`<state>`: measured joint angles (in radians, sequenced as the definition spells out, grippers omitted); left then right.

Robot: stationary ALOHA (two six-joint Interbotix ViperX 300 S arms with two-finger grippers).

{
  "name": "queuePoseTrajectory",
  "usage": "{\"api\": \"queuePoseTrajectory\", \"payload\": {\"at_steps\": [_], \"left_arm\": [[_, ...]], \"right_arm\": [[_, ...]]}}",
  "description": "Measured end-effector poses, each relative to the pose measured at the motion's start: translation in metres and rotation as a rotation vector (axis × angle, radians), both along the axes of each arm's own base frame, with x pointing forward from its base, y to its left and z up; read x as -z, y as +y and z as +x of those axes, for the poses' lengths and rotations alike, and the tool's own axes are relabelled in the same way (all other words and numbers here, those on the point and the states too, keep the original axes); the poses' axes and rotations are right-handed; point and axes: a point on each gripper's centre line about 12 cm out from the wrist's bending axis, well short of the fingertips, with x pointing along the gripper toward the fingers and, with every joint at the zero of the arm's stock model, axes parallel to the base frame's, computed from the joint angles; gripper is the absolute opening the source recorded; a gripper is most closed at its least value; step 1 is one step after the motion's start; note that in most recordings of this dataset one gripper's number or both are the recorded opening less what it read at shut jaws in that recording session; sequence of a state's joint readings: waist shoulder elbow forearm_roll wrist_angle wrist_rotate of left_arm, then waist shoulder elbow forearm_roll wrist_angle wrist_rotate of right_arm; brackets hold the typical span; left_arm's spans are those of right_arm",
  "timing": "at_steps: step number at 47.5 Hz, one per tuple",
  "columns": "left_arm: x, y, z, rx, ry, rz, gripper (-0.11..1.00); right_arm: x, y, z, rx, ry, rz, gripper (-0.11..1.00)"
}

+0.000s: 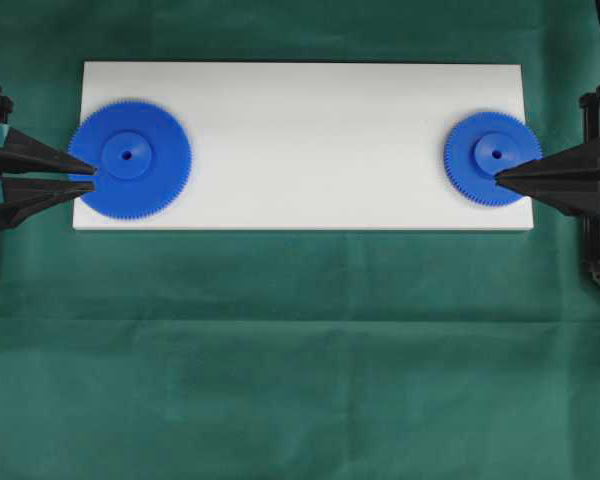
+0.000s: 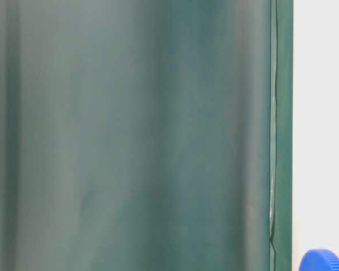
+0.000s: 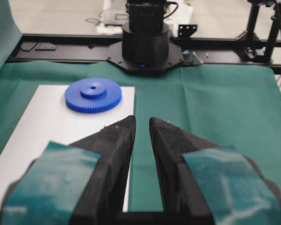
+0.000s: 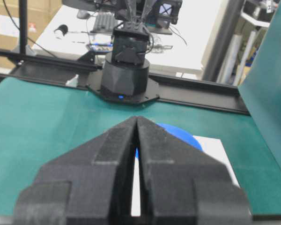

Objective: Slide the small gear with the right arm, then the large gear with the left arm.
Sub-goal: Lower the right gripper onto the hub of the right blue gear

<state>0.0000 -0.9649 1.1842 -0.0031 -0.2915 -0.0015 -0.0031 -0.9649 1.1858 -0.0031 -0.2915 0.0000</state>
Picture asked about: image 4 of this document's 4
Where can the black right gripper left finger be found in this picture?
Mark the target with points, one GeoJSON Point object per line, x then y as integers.
{"type": "Point", "coordinates": [89, 185]}

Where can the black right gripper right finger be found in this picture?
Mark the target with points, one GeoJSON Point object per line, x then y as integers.
{"type": "Point", "coordinates": [184, 185]}

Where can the small blue gear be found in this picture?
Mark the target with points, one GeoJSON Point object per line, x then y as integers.
{"type": "Point", "coordinates": [181, 134]}

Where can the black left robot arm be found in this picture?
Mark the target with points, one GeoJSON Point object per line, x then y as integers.
{"type": "Point", "coordinates": [122, 78]}

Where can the white rectangular board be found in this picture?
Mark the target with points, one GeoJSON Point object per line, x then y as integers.
{"type": "Point", "coordinates": [211, 146]}

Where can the green table cloth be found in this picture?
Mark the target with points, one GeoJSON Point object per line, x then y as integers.
{"type": "Point", "coordinates": [40, 122]}

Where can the white desk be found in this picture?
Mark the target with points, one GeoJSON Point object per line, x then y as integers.
{"type": "Point", "coordinates": [168, 33]}

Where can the black keyboard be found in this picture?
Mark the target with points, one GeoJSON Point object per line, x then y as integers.
{"type": "Point", "coordinates": [104, 23]}

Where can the cardboard box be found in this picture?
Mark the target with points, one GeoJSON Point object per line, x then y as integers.
{"type": "Point", "coordinates": [39, 14]}

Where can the black vertical pole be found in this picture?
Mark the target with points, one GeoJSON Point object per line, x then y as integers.
{"type": "Point", "coordinates": [22, 47]}

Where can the black aluminium frame rail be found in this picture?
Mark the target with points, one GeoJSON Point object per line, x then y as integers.
{"type": "Point", "coordinates": [55, 72]}

